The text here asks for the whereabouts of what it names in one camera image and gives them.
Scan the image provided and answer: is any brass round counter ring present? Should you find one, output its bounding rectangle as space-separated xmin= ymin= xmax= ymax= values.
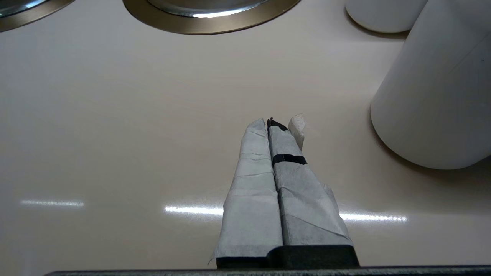
xmin=123 ymin=0 xmax=302 ymax=35
xmin=0 ymin=0 xmax=77 ymax=33

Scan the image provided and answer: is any white ceramic cup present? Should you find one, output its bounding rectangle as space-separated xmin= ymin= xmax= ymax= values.
xmin=370 ymin=0 xmax=491 ymax=170

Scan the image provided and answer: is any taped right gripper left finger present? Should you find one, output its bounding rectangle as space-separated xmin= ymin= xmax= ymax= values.
xmin=208 ymin=118 xmax=284 ymax=269

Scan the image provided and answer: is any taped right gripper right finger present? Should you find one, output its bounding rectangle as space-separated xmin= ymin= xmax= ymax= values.
xmin=267 ymin=114 xmax=360 ymax=269

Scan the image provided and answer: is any steel lid with black knob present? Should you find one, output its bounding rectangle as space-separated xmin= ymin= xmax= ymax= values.
xmin=146 ymin=0 xmax=269 ymax=18
xmin=0 ymin=0 xmax=50 ymax=18

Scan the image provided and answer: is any white ceramic jar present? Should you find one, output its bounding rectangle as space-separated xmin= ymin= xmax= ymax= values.
xmin=345 ymin=0 xmax=428 ymax=34

